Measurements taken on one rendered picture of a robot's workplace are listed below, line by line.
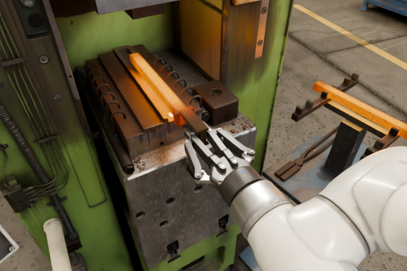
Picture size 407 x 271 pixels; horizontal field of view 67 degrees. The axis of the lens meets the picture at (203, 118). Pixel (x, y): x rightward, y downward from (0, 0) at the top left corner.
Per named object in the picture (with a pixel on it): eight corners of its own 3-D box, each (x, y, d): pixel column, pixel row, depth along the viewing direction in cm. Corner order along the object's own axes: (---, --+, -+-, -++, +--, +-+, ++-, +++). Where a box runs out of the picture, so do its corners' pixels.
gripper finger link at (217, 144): (232, 164, 55) (239, 162, 55) (206, 126, 62) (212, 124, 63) (231, 178, 57) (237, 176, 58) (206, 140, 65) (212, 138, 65)
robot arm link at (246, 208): (287, 225, 53) (266, 200, 57) (298, 193, 47) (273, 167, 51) (243, 251, 49) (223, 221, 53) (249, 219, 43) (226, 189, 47)
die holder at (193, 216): (244, 218, 113) (258, 126, 84) (146, 270, 98) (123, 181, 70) (178, 129, 150) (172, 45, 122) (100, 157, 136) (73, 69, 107)
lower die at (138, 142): (201, 131, 83) (201, 106, 77) (129, 158, 75) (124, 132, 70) (145, 63, 111) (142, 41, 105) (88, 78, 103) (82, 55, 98)
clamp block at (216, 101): (238, 117, 87) (240, 98, 83) (213, 127, 84) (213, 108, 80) (217, 95, 95) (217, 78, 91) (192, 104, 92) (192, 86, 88)
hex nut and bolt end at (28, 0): (46, 29, 63) (34, -6, 58) (31, 31, 62) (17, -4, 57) (44, 24, 64) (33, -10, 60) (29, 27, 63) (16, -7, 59)
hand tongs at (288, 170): (366, 104, 131) (367, 103, 130) (376, 109, 129) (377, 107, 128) (274, 174, 102) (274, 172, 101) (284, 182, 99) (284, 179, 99)
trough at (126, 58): (184, 117, 76) (183, 112, 75) (165, 123, 74) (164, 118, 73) (128, 48, 104) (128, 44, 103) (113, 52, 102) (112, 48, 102)
